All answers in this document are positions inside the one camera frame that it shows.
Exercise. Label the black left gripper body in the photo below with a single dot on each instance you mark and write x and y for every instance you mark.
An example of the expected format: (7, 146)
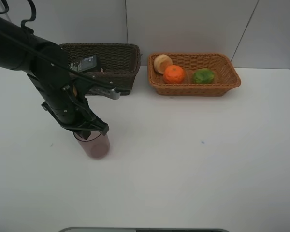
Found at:
(72, 113)

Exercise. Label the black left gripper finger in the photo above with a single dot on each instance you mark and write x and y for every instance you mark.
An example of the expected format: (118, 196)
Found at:
(84, 134)

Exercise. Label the translucent pink plastic cup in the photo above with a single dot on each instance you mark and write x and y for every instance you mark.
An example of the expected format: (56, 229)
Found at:
(96, 146)

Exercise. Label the dark green pump bottle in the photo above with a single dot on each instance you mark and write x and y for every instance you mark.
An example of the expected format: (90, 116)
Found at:
(85, 65)

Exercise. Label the orange tangerine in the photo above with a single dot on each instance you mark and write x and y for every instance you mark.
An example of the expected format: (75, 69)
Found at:
(174, 74)

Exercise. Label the green lime fruit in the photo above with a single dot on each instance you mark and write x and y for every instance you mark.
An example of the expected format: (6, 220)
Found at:
(203, 76)

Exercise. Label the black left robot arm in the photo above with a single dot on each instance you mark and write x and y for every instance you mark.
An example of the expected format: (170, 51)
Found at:
(46, 65)

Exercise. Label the dark brown wicker basket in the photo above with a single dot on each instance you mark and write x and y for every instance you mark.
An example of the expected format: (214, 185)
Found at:
(117, 63)

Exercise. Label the light brown wicker basket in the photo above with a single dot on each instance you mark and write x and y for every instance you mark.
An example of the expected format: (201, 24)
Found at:
(225, 76)

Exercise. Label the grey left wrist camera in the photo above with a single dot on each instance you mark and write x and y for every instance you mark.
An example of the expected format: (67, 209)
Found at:
(102, 89)

